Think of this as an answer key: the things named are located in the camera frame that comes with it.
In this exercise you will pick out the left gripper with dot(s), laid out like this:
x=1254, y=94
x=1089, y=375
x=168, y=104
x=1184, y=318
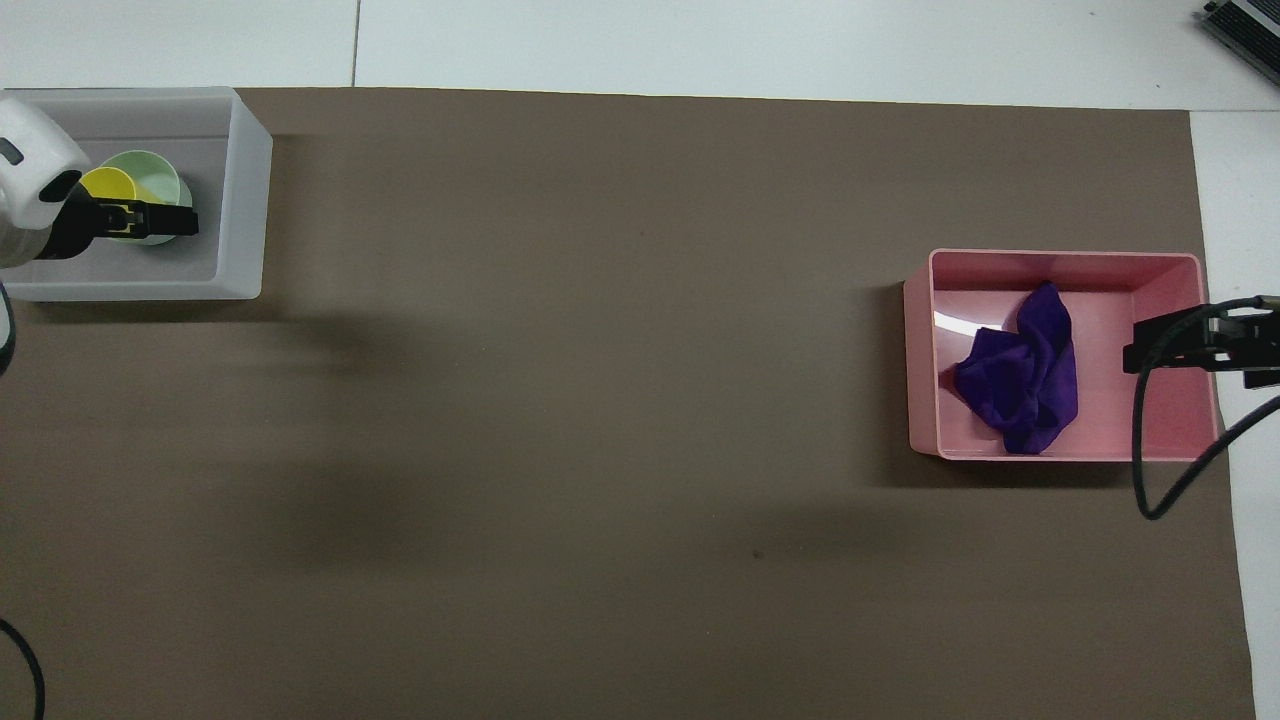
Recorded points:
x=72, y=225

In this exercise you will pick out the light green plastic cup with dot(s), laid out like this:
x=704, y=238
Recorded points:
x=150, y=175

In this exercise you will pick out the purple cloth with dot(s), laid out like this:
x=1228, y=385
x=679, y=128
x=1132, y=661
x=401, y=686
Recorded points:
x=1030, y=380

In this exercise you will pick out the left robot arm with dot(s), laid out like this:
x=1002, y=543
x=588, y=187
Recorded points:
x=35, y=150

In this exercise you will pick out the yellow plastic cup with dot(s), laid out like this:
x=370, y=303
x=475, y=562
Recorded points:
x=108, y=185

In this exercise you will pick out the translucent white plastic box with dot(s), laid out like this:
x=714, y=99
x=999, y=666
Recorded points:
x=235, y=200

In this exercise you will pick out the pink plastic box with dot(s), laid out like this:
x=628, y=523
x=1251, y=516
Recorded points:
x=1160, y=420

